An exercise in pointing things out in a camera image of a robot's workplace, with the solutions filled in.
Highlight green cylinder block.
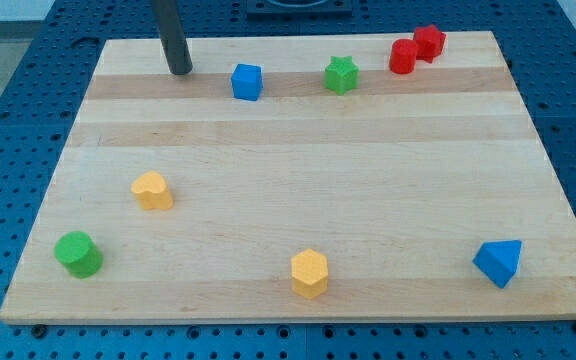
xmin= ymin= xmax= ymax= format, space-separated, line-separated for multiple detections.
xmin=54 ymin=231 xmax=103 ymax=279

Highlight yellow hexagon block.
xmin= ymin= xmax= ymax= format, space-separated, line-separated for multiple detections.
xmin=291 ymin=249 xmax=329 ymax=299

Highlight red cylinder block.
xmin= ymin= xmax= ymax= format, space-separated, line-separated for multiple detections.
xmin=389 ymin=39 xmax=418 ymax=74

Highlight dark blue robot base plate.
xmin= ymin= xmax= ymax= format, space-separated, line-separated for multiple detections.
xmin=244 ymin=0 xmax=353 ymax=18

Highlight yellow heart block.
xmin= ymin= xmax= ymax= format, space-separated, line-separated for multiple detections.
xmin=130 ymin=171 xmax=174 ymax=210

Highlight light wooden board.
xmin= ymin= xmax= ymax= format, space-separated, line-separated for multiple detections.
xmin=0 ymin=31 xmax=576 ymax=325

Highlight green star block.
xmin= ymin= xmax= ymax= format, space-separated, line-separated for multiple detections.
xmin=324 ymin=56 xmax=359 ymax=95

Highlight red star block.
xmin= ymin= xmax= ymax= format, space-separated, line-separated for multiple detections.
xmin=413 ymin=24 xmax=447 ymax=63

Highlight blue cube block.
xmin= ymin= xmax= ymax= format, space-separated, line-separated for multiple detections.
xmin=231 ymin=64 xmax=263 ymax=101

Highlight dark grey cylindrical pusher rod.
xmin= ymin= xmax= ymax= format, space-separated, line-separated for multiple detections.
xmin=151 ymin=0 xmax=193 ymax=75

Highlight blue triangle block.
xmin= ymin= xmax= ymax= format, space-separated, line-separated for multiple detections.
xmin=472 ymin=239 xmax=523 ymax=289

